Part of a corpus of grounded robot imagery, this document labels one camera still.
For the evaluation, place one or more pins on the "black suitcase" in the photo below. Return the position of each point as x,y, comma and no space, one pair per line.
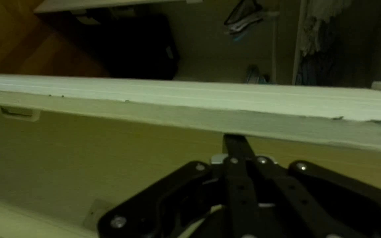
133,44

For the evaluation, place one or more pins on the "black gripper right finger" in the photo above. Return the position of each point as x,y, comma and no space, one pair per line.
305,202

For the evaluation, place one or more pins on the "bunch of clothes hangers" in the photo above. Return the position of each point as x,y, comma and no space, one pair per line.
244,17

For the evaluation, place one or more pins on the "white closet door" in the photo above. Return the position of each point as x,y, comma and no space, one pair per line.
155,100

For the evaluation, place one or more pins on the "hanging clothes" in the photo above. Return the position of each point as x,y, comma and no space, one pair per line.
323,40

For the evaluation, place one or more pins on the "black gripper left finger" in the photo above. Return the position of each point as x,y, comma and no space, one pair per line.
191,198

